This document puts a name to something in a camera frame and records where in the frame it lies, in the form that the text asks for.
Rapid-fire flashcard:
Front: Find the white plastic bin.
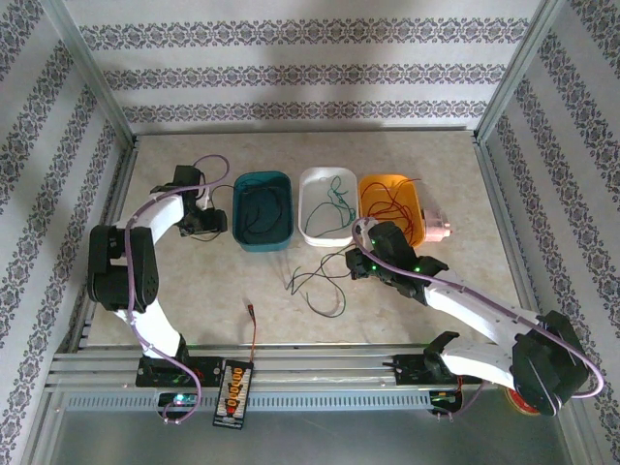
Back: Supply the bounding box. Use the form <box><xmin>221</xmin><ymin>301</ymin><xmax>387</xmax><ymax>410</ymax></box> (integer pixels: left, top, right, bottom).
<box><xmin>298</xmin><ymin>166</ymin><xmax>359</xmax><ymax>247</ymax></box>

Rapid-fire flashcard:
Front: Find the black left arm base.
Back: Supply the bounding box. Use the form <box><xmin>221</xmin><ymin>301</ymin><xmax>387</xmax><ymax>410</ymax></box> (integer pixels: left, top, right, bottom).
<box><xmin>135</xmin><ymin>356</ymin><xmax>229</xmax><ymax>388</ymax></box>

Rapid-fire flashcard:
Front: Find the thin black cable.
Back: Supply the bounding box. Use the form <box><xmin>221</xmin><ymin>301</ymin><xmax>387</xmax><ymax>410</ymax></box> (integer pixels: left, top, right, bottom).
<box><xmin>289</xmin><ymin>244</ymin><xmax>369</xmax><ymax>295</ymax></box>
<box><xmin>305</xmin><ymin>273</ymin><xmax>349</xmax><ymax>320</ymax></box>

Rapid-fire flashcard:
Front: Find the red lead with connector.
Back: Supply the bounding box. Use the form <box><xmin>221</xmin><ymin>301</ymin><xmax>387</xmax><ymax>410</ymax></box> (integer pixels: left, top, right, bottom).
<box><xmin>243</xmin><ymin>298</ymin><xmax>261</xmax><ymax>362</ymax></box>

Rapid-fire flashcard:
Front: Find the orange plastic bin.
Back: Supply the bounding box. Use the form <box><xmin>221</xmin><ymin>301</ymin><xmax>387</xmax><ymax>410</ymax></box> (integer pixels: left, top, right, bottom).
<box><xmin>357</xmin><ymin>172</ymin><xmax>426</xmax><ymax>248</ymax></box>

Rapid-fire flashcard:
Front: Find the grey slotted cable duct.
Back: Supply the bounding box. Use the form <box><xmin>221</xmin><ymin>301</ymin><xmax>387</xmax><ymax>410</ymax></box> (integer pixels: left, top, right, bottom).
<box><xmin>62</xmin><ymin>390</ymin><xmax>432</xmax><ymax>413</ymax></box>

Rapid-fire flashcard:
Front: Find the small controller board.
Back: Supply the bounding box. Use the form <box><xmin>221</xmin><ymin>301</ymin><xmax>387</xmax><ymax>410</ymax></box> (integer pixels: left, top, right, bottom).
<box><xmin>157</xmin><ymin>390</ymin><xmax>201</xmax><ymax>411</ymax></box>
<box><xmin>425</xmin><ymin>389</ymin><xmax>464</xmax><ymax>416</ymax></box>

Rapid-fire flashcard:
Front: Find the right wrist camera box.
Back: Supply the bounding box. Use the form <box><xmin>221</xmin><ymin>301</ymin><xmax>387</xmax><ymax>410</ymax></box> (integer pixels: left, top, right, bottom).
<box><xmin>351</xmin><ymin>216</ymin><xmax>384</xmax><ymax>243</ymax></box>

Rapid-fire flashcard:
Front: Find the teal plastic bin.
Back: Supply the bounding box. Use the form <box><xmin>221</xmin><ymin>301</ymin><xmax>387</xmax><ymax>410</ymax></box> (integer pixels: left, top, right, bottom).
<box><xmin>232</xmin><ymin>170</ymin><xmax>295</xmax><ymax>254</ymax></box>

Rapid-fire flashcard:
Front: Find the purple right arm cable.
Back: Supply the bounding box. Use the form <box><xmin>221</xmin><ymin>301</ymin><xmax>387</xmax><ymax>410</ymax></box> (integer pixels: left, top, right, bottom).
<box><xmin>351</xmin><ymin>220</ymin><xmax>606</xmax><ymax>422</ymax></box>

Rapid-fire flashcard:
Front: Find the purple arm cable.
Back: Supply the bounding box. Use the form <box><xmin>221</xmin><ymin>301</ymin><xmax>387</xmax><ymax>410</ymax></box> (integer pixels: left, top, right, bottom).
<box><xmin>351</xmin><ymin>220</ymin><xmax>606</xmax><ymax>422</ymax></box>
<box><xmin>126</xmin><ymin>154</ymin><xmax>232</xmax><ymax>427</ymax></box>

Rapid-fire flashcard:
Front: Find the black power distribution board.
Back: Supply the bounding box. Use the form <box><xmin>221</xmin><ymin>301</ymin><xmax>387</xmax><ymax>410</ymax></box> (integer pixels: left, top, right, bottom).
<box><xmin>212</xmin><ymin>358</ymin><xmax>256</xmax><ymax>430</ymax></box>

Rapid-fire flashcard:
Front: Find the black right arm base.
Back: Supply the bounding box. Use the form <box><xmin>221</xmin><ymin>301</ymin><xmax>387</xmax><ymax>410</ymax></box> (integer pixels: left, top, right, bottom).
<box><xmin>382</xmin><ymin>353</ymin><xmax>461</xmax><ymax>388</ymax></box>

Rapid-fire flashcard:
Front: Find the red tape roll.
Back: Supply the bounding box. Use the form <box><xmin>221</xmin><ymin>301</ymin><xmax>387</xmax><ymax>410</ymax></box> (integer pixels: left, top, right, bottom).
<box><xmin>503</xmin><ymin>387</ymin><xmax>539</xmax><ymax>417</ymax></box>

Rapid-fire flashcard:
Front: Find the aluminium frame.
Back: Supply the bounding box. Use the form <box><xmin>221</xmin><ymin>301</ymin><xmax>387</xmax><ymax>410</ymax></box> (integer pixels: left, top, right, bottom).
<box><xmin>26</xmin><ymin>0</ymin><xmax>606</xmax><ymax>465</ymax></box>

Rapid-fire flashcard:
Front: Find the thin green cable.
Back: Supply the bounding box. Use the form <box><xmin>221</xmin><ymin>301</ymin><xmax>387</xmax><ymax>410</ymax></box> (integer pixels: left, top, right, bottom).
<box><xmin>326</xmin><ymin>173</ymin><xmax>351</xmax><ymax>205</ymax></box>

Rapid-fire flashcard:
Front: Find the red cable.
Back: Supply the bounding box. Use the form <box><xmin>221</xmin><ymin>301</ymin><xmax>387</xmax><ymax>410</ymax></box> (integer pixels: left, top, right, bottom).
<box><xmin>362</xmin><ymin>177</ymin><xmax>421</xmax><ymax>241</ymax></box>
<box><xmin>367</xmin><ymin>188</ymin><xmax>419</xmax><ymax>243</ymax></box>

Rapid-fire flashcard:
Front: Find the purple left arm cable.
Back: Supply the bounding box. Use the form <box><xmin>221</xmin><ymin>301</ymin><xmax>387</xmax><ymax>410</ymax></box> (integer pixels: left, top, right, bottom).
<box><xmin>126</xmin><ymin>154</ymin><xmax>232</xmax><ymax>427</ymax></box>

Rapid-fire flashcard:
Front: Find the pink and white object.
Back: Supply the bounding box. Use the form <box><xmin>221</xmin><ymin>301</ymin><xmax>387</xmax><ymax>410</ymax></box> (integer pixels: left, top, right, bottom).
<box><xmin>421</xmin><ymin>205</ymin><xmax>454</xmax><ymax>243</ymax></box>

